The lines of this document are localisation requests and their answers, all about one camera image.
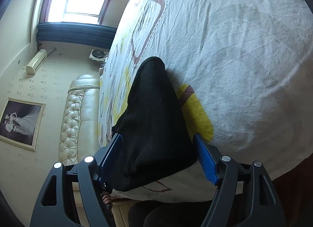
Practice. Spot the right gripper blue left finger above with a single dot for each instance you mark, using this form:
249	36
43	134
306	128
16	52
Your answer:
106	158

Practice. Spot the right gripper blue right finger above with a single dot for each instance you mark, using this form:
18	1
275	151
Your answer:
208	156

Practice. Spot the black studded pants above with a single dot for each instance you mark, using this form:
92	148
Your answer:
155	141

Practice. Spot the person left hand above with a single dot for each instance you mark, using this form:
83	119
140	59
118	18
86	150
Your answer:
107	200

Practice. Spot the cream tufted leather headboard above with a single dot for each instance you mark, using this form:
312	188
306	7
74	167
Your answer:
79	129

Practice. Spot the framed wedding photo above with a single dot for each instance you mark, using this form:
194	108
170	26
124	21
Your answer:
20	123

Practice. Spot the white desk fan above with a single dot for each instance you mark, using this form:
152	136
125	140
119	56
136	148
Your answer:
98	55

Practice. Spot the white patterned bed sheet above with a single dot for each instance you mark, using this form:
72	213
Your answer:
242	68

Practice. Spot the dark blue left curtain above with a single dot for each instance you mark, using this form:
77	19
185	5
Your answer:
78	33

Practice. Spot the white wall air conditioner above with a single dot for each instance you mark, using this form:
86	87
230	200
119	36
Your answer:
36	62

